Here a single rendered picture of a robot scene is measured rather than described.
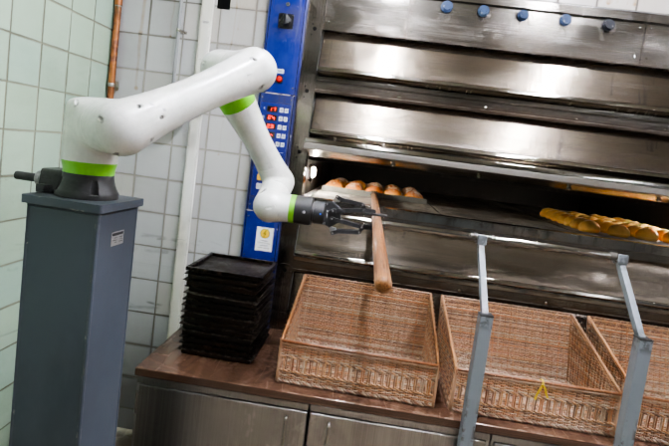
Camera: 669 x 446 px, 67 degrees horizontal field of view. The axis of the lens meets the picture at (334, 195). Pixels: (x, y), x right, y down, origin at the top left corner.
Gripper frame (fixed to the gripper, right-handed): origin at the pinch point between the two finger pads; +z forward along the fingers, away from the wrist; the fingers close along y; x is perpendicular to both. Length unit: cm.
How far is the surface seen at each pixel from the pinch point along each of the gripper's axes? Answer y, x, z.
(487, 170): -20, -38, 42
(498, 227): 3, -53, 53
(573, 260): 12, -55, 87
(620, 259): 4, -14, 85
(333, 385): 59, -4, -6
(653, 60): -73, -54, 104
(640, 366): 33, 7, 86
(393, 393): 59, -5, 14
